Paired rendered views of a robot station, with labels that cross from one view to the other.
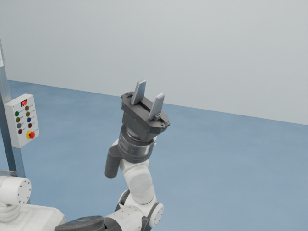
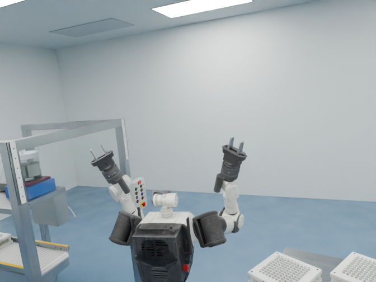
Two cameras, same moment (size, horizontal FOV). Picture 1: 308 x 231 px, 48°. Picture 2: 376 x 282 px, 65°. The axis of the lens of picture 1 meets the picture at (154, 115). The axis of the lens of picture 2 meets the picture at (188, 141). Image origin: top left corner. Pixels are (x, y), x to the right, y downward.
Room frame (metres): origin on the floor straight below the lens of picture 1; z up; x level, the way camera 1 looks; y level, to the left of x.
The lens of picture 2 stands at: (-0.67, 0.19, 1.82)
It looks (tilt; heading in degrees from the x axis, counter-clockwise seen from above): 10 degrees down; 2
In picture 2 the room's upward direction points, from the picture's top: 5 degrees counter-clockwise
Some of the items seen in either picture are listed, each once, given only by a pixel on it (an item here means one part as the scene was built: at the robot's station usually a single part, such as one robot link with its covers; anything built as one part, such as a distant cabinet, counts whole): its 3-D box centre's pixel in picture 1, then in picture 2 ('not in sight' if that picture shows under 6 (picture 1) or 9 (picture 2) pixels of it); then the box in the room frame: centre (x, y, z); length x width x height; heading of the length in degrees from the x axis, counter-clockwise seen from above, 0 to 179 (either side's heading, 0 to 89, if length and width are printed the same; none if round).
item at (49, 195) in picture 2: not in sight; (6, 197); (1.11, 1.44, 1.26); 0.62 x 0.38 x 0.04; 68
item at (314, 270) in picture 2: not in sight; (284, 272); (0.60, -0.17, 0.94); 0.25 x 0.24 x 0.02; 132
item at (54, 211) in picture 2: not in sight; (49, 207); (1.16, 1.20, 1.15); 0.22 x 0.11 x 0.20; 68
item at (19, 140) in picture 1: (22, 120); (137, 194); (1.76, 0.74, 0.98); 0.17 x 0.06 x 0.26; 158
